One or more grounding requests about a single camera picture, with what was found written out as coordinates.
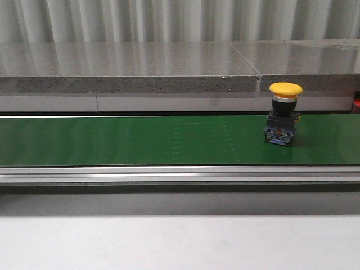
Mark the yellow mushroom push button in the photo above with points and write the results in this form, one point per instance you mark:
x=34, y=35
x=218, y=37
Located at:
x=281, y=120

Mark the green conveyor belt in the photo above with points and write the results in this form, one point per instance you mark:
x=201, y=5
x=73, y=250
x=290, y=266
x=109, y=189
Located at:
x=174, y=140

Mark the grey speckled stone slab right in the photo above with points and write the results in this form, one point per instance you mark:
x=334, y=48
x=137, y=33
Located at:
x=319, y=66

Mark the grey speckled stone slab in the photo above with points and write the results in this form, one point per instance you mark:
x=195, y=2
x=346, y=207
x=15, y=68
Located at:
x=124, y=67
x=319, y=66

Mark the grey speckled stone slab left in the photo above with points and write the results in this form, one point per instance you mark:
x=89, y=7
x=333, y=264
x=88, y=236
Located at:
x=124, y=67

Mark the white panel under slab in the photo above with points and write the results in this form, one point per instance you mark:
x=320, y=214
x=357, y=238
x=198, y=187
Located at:
x=135, y=102

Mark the white corrugated curtain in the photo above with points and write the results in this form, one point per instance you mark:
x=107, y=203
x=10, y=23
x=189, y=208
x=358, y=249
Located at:
x=168, y=21

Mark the aluminium conveyor side rail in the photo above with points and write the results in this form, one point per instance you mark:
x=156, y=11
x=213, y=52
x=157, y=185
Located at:
x=177, y=175

